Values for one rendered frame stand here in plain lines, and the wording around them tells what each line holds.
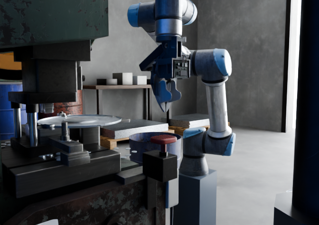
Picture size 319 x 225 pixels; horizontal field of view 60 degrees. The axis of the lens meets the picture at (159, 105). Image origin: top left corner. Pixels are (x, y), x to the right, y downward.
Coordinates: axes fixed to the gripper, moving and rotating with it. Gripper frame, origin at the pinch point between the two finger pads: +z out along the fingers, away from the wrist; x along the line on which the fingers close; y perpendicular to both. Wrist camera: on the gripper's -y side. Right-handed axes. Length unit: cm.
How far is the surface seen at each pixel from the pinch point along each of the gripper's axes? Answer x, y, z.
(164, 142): -2.2, 2.9, 9.6
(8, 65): -25, -66, -14
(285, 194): -36, 52, 0
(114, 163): -10.4, -10.5, 17.2
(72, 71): -16.1, -25.4, -10.8
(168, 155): 0.9, 1.2, 14.3
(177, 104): 374, -364, 44
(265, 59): 437, -198, -48
